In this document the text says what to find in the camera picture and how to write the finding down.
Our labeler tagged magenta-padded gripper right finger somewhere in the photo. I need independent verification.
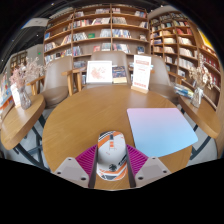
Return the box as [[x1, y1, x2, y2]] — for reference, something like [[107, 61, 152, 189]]
[[125, 143, 172, 188]]

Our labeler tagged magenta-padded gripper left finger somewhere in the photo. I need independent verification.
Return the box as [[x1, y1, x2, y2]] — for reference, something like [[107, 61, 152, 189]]
[[53, 143, 98, 189]]

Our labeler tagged white and orange computer mouse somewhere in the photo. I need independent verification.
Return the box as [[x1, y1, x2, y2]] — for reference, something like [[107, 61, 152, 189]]
[[95, 130, 129, 182]]

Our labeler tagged pink and blue mouse pad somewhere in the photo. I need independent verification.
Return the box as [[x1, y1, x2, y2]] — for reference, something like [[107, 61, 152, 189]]
[[126, 107, 199, 158]]

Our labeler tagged round wooden side table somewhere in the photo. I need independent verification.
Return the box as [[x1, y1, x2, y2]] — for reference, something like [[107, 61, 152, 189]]
[[178, 96, 222, 161], [0, 93, 47, 164]]

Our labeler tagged stack of books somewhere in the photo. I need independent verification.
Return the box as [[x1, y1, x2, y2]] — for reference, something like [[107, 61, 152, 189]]
[[173, 82, 195, 100]]

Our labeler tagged glass vase with dried flowers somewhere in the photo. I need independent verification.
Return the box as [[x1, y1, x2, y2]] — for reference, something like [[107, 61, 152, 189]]
[[188, 53, 214, 109], [9, 57, 44, 111]]

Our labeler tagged beige chair with wooden arms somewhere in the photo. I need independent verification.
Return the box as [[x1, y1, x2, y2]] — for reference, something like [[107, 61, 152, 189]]
[[71, 50, 133, 90], [28, 55, 74, 108], [148, 54, 186, 104]]

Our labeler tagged dark cover book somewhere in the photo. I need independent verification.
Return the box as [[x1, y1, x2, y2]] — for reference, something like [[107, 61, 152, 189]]
[[111, 65, 128, 85]]

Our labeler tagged white sign on wooden base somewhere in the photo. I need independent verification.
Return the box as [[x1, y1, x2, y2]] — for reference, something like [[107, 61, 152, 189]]
[[130, 54, 153, 95]]

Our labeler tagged white framed picture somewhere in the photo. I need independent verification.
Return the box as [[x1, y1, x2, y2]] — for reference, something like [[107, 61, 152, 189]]
[[85, 60, 114, 85]]

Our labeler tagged small white table sign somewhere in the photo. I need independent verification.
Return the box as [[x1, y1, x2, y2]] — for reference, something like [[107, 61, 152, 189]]
[[9, 83, 22, 109]]

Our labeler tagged distant wooden bookshelf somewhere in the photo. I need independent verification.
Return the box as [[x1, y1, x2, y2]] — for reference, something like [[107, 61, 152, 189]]
[[8, 49, 28, 76]]

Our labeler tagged tall wooden bookshelf unit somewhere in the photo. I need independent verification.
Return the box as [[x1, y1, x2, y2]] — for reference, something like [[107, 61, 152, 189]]
[[148, 11, 223, 111]]

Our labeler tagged wide wooden bookshelf unit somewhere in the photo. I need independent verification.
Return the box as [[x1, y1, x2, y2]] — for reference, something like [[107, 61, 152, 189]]
[[42, 3, 150, 66]]

